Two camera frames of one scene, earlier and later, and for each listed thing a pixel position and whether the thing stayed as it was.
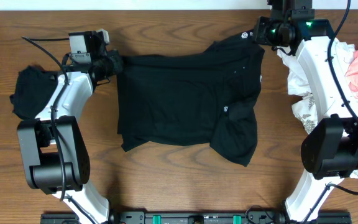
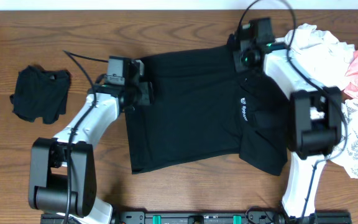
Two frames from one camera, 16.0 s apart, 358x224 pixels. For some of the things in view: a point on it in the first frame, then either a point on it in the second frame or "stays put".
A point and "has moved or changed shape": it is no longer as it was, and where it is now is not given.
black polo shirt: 208,96 has moved or changed shape
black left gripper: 114,60 to 146,96
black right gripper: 260,32 to 239,65
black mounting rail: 198,218 stays put
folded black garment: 34,85 stays put
